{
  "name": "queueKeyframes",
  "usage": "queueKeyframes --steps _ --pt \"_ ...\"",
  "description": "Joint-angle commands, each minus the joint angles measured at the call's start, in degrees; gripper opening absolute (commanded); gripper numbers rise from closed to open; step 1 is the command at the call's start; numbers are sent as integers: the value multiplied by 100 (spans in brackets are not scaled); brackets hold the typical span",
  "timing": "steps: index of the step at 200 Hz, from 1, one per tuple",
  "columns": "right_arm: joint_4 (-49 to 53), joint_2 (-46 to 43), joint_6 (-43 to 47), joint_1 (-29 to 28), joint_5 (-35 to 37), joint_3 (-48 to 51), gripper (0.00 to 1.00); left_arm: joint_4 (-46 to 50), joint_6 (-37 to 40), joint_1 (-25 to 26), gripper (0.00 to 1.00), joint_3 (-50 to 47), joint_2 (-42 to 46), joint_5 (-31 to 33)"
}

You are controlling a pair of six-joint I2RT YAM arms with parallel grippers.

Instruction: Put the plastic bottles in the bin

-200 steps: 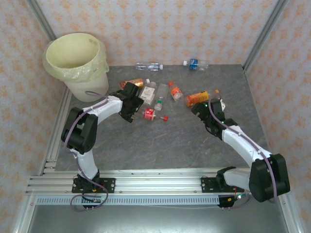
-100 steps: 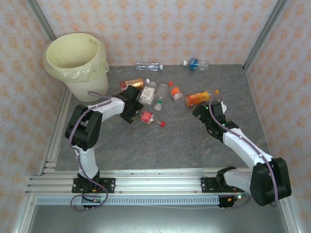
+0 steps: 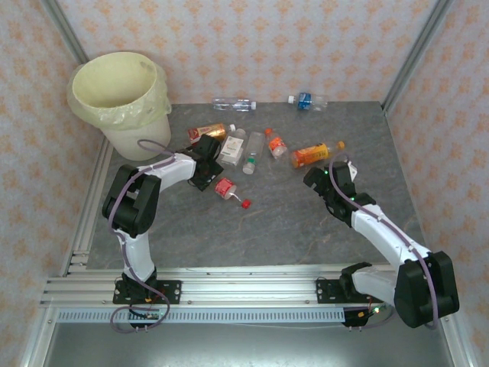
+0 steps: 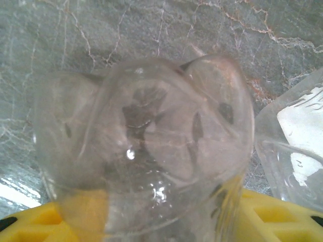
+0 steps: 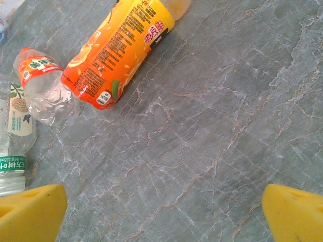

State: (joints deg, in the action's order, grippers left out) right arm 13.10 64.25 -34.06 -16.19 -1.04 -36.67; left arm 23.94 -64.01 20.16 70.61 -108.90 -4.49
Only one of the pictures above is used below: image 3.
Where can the red label bottle red cap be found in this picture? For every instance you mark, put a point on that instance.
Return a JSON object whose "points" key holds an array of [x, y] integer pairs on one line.
{"points": [[224, 187]]}

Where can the orange juice bottle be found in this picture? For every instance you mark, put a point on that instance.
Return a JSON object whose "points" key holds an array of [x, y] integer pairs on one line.
{"points": [[311, 154]]}

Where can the small orange label bottle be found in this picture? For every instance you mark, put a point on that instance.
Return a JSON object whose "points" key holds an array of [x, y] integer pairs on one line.
{"points": [[276, 144]]}

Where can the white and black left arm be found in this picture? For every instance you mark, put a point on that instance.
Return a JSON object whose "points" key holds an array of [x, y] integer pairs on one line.
{"points": [[168, 170]]}

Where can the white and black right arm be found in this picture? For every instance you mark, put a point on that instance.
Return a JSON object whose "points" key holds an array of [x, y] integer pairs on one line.
{"points": [[382, 233]]}

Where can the white ribbed plastic bin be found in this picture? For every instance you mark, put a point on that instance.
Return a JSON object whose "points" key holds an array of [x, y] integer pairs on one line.
{"points": [[145, 141]]}

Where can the pale yellow bin liner bag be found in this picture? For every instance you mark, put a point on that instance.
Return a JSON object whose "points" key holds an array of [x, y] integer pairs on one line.
{"points": [[126, 114]]}

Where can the clear bottle white label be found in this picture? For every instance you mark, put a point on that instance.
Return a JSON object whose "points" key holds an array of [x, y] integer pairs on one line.
{"points": [[233, 147]]}

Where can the clear bottle pale blue label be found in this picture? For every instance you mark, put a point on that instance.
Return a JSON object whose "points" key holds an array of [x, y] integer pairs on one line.
{"points": [[233, 104]]}

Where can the small circuit board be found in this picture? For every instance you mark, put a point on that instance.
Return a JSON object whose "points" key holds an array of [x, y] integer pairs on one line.
{"points": [[151, 314], [372, 310]]}

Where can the metal shelf sheet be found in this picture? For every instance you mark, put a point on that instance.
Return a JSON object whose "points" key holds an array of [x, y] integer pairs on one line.
{"points": [[244, 348]]}

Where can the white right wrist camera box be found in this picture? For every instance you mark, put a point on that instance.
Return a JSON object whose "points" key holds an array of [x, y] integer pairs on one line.
{"points": [[352, 171]]}

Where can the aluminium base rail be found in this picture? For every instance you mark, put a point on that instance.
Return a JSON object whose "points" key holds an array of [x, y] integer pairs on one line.
{"points": [[248, 290]]}

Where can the aluminium frame post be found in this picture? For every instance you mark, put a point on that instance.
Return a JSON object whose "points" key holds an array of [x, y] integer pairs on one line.
{"points": [[65, 30], [36, 340], [456, 344], [416, 53]]}

